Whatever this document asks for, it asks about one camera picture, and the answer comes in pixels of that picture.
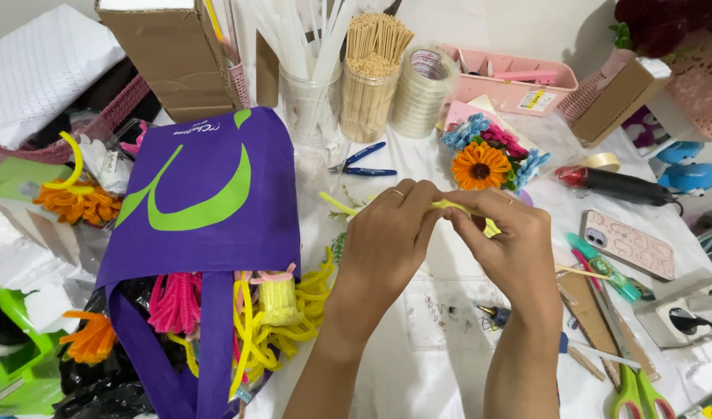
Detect person's left hand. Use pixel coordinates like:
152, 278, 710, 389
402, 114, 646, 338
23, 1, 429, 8
338, 178, 445, 315

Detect person's right hand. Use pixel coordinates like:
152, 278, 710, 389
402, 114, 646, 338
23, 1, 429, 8
441, 189, 557, 305

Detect pipe cleaner flower bouquet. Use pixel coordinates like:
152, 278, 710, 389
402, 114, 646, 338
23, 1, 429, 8
439, 100, 551, 193

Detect blue glue gun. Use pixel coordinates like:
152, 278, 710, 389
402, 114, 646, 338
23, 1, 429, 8
476, 304, 512, 328

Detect stack of clear tape rolls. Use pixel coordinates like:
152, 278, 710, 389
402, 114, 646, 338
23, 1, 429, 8
390, 45, 459, 140

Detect jar of wooden skewers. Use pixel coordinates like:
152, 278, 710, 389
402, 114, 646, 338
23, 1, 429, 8
340, 13, 415, 144

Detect pink plastic organizer tray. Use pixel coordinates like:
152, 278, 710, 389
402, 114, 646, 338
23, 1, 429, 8
440, 45, 579, 118

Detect roll of beige tape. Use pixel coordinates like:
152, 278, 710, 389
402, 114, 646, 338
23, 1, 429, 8
578, 152, 622, 173

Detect teal pink utility knife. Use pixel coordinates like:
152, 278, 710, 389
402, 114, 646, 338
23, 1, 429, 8
566, 232, 655, 303

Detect red black glue gun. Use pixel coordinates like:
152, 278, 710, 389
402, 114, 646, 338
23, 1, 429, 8
554, 165, 684, 217

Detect phone with pink case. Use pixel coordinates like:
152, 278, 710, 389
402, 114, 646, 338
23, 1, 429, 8
580, 209, 676, 282

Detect jar of white sticks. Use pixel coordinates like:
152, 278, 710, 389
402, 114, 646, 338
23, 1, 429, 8
240, 0, 359, 146

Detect brown cardboard strip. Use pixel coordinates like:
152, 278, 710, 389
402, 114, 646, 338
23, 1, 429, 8
557, 269, 661, 390

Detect bundle of yellow pipe cleaners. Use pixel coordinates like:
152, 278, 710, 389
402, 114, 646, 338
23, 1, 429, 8
228, 247, 337, 399

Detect small brown cardboard box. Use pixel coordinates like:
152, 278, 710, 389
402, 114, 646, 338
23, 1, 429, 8
570, 57, 672, 149

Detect purple green tote bag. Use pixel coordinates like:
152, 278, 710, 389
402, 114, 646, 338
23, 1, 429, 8
94, 106, 302, 419

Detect blue plush toy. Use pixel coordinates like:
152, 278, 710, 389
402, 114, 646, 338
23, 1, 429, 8
653, 141, 712, 197

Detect white power strip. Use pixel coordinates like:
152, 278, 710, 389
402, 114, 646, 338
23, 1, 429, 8
634, 275, 712, 349

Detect bundle of pink pipe cleaners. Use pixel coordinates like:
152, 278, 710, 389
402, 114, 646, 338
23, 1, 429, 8
148, 272, 203, 335

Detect dark red flower bouquet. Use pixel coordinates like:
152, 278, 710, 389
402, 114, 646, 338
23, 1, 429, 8
609, 0, 712, 59

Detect orange pipe cleaner flower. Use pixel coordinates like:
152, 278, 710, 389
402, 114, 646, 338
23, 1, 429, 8
33, 183, 123, 227

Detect curved yellow pipe cleaner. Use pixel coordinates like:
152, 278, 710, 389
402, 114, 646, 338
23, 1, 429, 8
43, 131, 84, 191

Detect pink woven basket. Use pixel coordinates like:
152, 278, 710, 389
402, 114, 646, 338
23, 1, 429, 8
0, 73, 152, 165

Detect bundle of orange pipe cleaners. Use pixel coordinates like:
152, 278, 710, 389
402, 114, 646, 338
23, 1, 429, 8
59, 310, 118, 365

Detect black plastic bag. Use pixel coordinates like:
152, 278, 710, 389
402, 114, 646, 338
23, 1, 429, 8
52, 276, 176, 419

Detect green tape dispenser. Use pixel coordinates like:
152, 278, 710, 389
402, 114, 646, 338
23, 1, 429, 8
0, 282, 68, 417

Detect blue handled wire cutters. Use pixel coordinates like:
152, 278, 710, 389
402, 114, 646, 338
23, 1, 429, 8
328, 141, 398, 177

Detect green handled scissors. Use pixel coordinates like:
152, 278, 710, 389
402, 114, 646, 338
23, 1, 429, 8
589, 279, 677, 419

